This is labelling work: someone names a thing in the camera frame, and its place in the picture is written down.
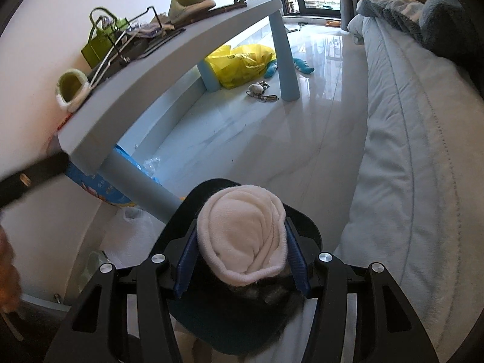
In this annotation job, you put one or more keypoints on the yellow plastic bag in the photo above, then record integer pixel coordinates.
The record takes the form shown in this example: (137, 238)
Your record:
(242, 64)

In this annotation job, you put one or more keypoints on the clear crumpled plastic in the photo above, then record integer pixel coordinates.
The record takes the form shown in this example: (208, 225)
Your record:
(151, 165)

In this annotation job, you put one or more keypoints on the dark wooden stick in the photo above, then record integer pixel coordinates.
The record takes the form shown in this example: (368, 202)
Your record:
(219, 8)

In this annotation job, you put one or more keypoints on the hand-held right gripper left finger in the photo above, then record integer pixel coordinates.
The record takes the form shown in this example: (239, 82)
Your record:
(185, 266)

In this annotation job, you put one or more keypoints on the white plastic bag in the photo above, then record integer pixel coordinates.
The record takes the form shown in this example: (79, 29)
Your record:
(132, 234)

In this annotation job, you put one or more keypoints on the green fluffy slipper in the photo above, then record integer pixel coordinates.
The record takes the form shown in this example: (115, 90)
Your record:
(189, 7)
(72, 87)

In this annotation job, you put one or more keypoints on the grey-blue table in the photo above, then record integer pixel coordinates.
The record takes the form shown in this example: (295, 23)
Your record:
(170, 56)

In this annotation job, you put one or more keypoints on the blue printed fleece blanket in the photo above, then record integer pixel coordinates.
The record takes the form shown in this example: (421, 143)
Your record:
(438, 19)

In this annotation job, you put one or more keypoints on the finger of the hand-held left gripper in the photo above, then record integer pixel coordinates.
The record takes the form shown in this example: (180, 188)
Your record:
(30, 181)

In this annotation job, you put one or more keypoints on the green bag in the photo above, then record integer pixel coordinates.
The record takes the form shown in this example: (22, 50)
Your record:
(94, 49)

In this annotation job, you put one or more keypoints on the blue printed plastic bag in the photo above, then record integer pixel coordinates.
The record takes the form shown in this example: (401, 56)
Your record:
(98, 189)

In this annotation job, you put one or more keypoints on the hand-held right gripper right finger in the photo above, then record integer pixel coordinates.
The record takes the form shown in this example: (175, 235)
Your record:
(299, 270)

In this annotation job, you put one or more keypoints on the person's left hand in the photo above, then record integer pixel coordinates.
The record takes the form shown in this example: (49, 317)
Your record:
(6, 272)

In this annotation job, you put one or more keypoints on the blue plush toy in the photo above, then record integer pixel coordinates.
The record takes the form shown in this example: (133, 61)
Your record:
(304, 66)

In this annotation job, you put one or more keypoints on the grey bed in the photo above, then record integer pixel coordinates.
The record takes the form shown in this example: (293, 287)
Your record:
(400, 158)

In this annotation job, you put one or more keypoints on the white sock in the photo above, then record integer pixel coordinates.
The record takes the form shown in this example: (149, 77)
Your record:
(242, 227)

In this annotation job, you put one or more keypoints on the black trash bin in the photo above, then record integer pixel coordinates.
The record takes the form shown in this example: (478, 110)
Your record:
(211, 323)

